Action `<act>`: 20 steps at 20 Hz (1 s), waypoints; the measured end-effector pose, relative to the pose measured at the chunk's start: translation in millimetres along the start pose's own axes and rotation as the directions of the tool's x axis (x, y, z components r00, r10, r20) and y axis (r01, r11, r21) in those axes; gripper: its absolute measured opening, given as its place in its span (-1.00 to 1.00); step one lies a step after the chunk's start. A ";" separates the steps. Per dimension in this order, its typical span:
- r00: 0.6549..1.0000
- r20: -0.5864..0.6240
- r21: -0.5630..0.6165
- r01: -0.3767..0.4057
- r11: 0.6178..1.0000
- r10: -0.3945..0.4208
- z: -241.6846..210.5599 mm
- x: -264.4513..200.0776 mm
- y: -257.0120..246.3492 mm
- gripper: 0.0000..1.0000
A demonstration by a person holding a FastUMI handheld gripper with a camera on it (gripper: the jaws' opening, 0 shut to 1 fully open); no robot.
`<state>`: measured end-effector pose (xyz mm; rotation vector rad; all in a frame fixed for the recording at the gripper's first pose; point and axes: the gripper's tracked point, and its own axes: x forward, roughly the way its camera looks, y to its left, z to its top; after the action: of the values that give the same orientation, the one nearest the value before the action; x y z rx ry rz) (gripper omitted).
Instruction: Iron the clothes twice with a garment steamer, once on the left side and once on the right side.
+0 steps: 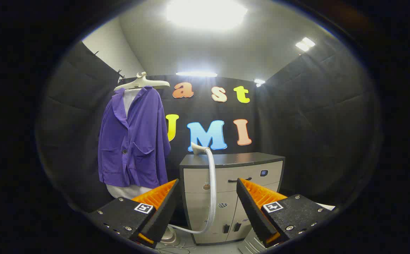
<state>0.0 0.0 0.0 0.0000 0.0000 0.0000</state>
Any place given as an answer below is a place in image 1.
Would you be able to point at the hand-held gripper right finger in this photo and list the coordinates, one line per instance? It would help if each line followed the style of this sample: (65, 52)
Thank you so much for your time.
(254, 215)

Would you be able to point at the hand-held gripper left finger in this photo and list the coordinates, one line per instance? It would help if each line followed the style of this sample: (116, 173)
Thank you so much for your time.
(164, 215)

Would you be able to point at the white shirt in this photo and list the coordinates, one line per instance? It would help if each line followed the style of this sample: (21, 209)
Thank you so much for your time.
(129, 192)

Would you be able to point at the garment steamer base unit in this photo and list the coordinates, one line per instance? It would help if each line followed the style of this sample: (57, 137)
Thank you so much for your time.
(171, 237)

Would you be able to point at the white clothes hanger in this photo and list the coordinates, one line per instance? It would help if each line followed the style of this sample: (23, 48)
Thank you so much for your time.
(145, 84)

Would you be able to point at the grey ribbed object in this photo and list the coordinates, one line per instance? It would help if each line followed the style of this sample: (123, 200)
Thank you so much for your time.
(250, 245)

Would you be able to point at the black cabinet door latch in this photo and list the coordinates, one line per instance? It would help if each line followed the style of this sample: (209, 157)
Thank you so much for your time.
(226, 228)

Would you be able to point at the grey cabinet with black top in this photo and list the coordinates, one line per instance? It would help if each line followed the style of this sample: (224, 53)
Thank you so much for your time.
(197, 176)

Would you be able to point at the white sheet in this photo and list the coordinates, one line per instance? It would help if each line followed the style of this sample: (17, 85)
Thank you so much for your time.
(326, 206)

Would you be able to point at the small ceiling light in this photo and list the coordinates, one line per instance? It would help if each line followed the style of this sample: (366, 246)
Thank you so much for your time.
(259, 82)

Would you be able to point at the long ceiling light strip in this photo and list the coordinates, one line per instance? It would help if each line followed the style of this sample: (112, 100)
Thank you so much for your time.
(196, 74)

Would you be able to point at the square ceiling light panel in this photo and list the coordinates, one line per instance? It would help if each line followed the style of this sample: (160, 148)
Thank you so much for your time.
(305, 44)

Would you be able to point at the large ceiling light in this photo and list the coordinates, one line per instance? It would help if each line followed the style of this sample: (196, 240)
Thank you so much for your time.
(204, 14)

